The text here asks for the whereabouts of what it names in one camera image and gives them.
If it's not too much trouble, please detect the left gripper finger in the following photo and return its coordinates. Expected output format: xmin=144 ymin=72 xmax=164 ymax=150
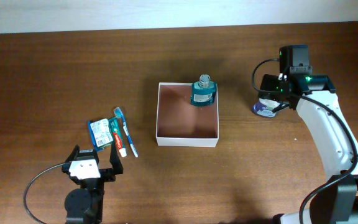
xmin=65 ymin=145 xmax=80 ymax=163
xmin=109 ymin=143 xmax=124 ymax=174

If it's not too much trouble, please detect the clear pump soap bottle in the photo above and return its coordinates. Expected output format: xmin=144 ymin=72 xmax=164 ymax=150
xmin=252 ymin=98 xmax=280 ymax=118

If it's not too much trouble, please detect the teal mouthwash bottle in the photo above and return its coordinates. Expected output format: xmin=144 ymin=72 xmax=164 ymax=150
xmin=190 ymin=74 xmax=217 ymax=106

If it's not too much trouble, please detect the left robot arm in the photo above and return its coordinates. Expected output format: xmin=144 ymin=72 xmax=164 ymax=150
xmin=62 ymin=145 xmax=124 ymax=224

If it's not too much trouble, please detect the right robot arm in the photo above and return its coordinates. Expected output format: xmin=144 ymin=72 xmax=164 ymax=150
xmin=260 ymin=74 xmax=358 ymax=224

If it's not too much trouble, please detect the blue razor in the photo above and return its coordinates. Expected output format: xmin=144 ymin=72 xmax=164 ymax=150
xmin=87 ymin=120 xmax=103 ymax=152

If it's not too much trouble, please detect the green red toothpaste tube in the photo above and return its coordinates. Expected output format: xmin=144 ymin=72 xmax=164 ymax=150
xmin=109 ymin=118 xmax=127 ymax=157

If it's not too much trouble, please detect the blue white toothbrush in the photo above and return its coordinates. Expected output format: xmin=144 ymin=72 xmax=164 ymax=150
xmin=113 ymin=107 xmax=139 ymax=157

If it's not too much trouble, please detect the pink cardboard box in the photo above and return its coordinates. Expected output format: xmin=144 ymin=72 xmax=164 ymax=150
xmin=155 ymin=82 xmax=219 ymax=147

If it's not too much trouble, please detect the right black cable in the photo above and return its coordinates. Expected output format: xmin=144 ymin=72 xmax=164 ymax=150
xmin=251 ymin=58 xmax=358 ymax=224

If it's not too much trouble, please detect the black cable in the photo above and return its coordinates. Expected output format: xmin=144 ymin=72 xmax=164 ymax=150
xmin=22 ymin=162 xmax=71 ymax=224
xmin=251 ymin=58 xmax=358 ymax=224

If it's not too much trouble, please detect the left black cable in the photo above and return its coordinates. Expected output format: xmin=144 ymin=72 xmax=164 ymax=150
xmin=22 ymin=162 xmax=71 ymax=224

